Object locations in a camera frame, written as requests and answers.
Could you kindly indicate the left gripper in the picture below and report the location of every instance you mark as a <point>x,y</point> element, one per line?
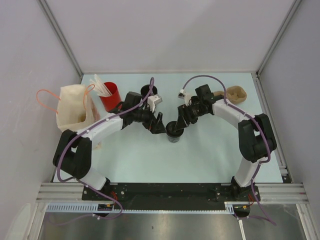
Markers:
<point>154,124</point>

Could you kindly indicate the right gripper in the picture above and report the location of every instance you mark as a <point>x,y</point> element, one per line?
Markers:
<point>184,111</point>

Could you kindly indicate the black cup lid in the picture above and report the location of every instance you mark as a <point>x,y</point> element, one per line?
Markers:
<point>172,131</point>

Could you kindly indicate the black ribbed cup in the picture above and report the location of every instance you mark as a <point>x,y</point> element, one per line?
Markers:
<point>146,88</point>

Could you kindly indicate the translucent bag with orange handles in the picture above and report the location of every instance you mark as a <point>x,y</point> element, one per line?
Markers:
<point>76,109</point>

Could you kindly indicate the translucent dark single cup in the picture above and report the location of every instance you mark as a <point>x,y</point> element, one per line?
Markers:
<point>174,137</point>

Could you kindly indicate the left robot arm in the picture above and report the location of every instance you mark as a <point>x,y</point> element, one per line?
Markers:
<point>74,151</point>

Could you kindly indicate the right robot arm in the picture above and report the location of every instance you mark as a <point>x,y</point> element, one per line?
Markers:
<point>256,138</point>

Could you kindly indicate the red cylindrical straw holder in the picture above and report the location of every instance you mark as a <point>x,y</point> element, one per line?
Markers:
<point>110,102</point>

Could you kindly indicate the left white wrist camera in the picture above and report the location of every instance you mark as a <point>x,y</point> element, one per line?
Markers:
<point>153,101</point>

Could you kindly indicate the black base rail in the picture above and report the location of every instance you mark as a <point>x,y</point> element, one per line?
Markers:
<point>175,197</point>

